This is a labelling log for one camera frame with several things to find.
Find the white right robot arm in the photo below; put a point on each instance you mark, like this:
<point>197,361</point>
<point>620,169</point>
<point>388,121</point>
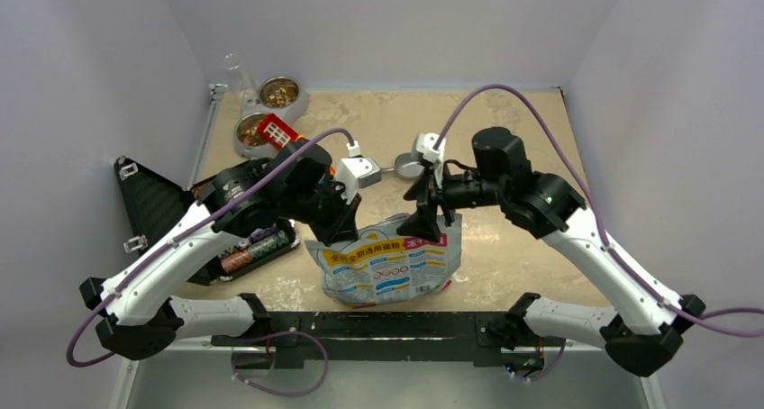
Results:
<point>643,325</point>

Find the grey double pet bowl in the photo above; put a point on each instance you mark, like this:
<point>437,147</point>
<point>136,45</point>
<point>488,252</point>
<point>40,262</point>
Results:
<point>281,96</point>

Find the clear water bottle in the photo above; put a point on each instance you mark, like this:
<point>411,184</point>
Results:
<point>240,80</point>

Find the aluminium frame rail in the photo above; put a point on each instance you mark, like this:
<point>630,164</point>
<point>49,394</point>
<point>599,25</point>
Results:
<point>179,340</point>

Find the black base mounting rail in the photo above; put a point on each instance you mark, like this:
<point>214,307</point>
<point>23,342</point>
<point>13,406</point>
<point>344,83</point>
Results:
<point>482,339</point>

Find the colourful pet food bag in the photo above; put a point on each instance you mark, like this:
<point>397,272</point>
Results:
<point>383,267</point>

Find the silver metal scoop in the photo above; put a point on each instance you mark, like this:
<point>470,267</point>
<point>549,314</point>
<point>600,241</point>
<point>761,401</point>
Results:
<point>404,167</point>

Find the black poker chip case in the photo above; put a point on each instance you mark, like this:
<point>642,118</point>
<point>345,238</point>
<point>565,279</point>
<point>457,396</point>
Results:
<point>154,204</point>

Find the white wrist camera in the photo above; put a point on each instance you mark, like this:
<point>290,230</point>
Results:
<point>430,153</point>
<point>356,172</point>

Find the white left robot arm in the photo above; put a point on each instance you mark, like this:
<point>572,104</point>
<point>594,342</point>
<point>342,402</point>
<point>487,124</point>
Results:
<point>137,313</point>

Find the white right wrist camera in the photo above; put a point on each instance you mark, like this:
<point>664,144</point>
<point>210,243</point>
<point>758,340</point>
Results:
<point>430,153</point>

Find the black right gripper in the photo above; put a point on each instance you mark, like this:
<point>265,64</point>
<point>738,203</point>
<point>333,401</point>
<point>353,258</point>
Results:
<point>428,194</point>

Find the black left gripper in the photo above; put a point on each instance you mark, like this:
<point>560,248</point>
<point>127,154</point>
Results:
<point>342,224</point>

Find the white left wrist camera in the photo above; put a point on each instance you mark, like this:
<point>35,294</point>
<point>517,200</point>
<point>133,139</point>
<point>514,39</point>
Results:
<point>356,172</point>

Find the red toy block frame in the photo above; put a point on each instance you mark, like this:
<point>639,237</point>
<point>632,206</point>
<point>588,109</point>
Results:
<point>276,132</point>

